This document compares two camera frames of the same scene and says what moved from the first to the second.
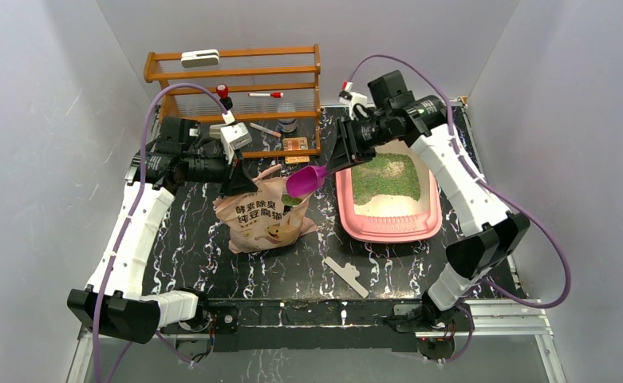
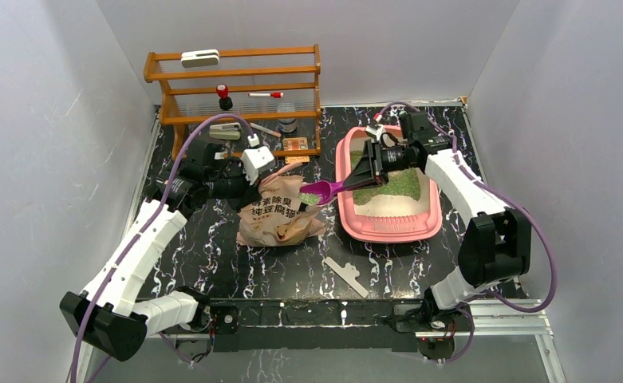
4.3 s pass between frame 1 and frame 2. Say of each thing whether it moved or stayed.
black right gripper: moved
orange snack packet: stayed
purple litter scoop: moved
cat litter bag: moved
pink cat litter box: stayed
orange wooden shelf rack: stayed
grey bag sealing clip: stayed
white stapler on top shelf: stayed
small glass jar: stayed
